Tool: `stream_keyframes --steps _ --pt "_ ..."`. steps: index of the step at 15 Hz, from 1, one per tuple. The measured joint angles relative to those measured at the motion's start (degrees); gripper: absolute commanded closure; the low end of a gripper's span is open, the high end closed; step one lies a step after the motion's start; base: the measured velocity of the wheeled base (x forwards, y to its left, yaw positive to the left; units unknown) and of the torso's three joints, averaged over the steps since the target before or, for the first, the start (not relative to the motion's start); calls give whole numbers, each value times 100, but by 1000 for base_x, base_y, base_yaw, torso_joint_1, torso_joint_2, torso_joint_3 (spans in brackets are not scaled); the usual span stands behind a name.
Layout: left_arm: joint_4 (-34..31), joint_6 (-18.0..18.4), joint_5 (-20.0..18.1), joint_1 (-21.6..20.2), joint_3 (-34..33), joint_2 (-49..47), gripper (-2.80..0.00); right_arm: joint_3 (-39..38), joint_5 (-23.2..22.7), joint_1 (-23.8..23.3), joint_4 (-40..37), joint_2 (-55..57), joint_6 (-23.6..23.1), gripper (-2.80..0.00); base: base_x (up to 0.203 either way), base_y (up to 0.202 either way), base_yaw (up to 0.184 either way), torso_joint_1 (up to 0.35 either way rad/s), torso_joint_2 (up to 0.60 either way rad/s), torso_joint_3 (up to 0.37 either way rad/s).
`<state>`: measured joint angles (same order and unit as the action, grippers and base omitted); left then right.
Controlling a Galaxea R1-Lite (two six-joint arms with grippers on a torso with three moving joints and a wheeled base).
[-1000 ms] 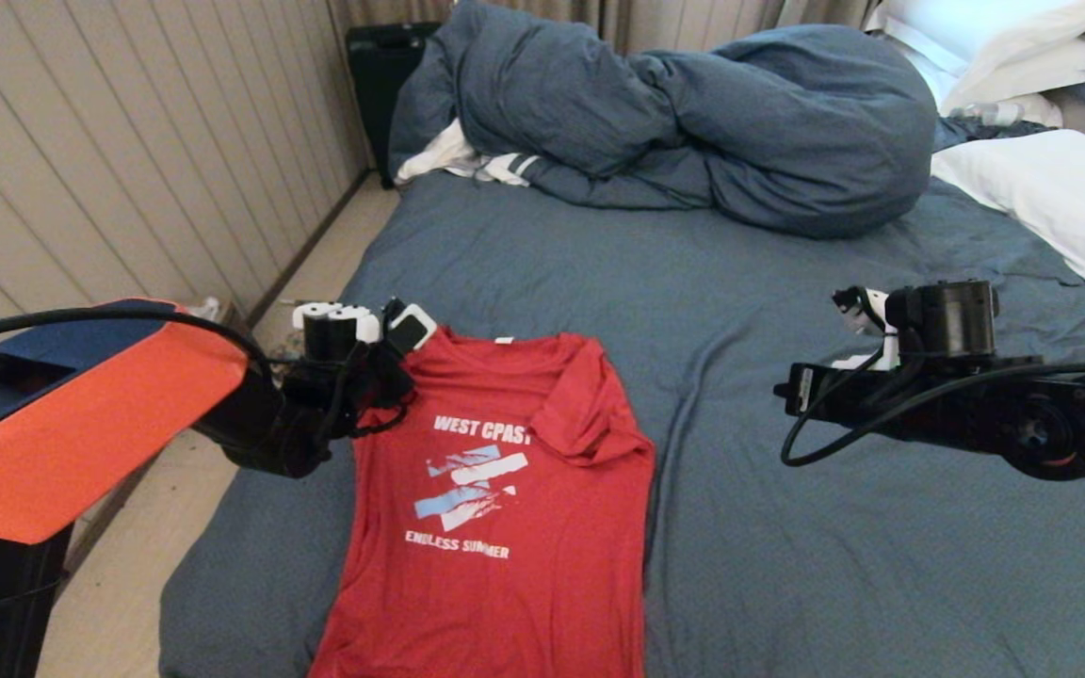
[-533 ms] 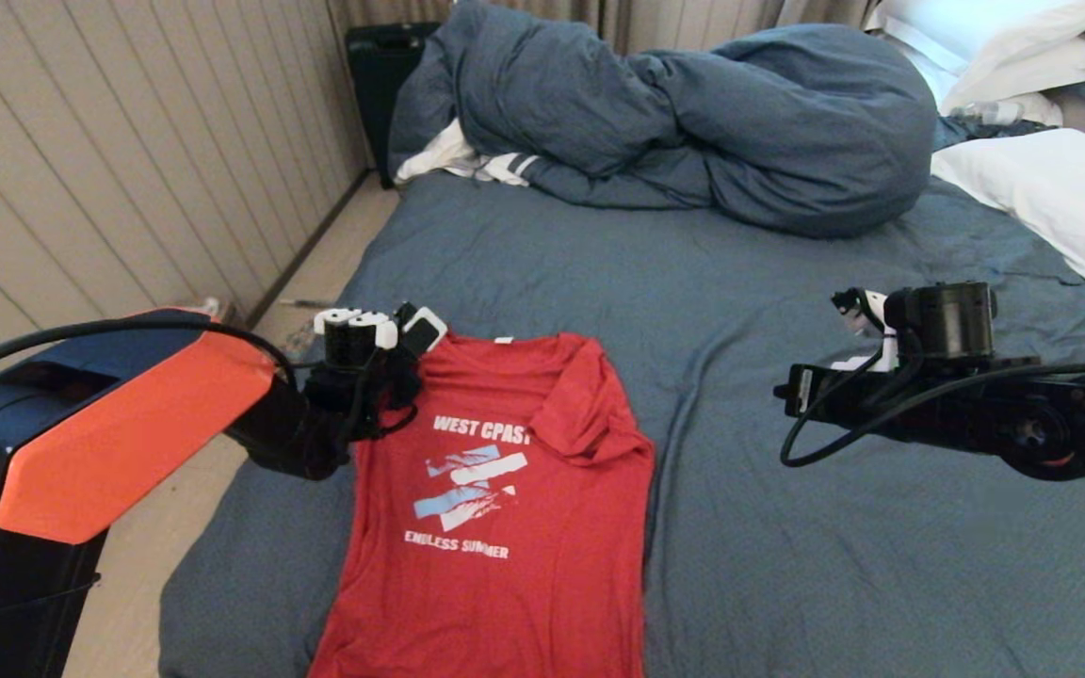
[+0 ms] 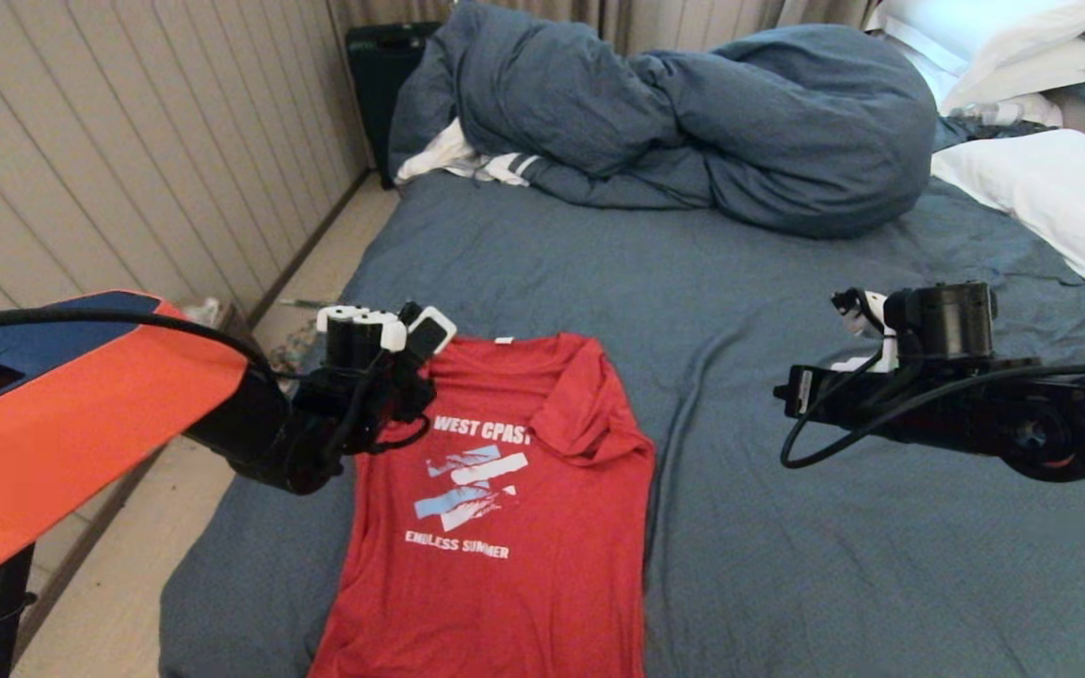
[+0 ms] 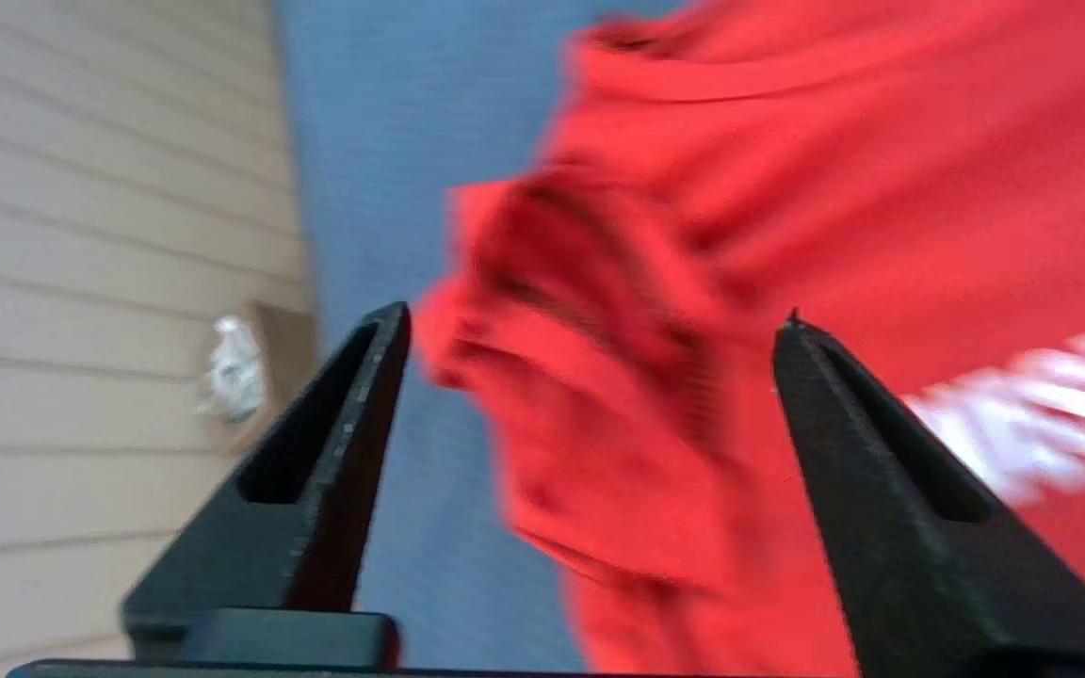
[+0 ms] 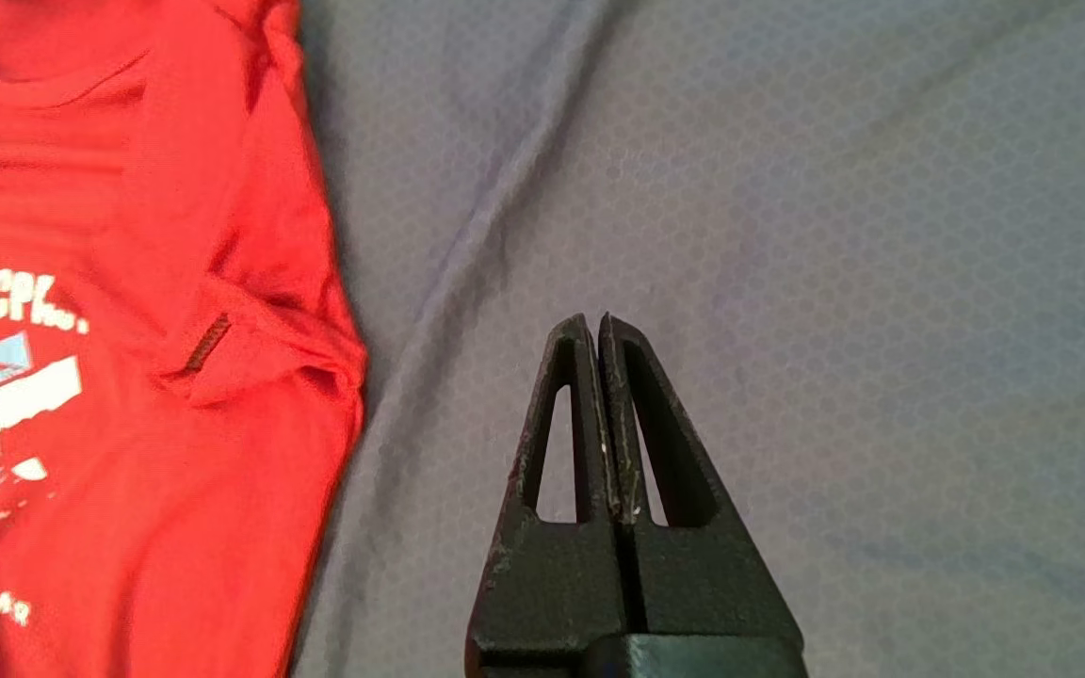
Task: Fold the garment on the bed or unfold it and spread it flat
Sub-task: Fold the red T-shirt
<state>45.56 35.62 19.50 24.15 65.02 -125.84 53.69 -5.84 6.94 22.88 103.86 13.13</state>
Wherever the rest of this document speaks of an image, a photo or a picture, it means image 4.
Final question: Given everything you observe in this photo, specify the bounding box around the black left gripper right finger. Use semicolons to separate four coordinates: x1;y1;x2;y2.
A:
772;311;1085;678

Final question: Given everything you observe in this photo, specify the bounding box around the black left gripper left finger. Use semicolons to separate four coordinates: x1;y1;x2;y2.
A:
121;301;412;665

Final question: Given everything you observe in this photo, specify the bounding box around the red printed t-shirt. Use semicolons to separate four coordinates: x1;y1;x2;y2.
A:
415;0;1085;678

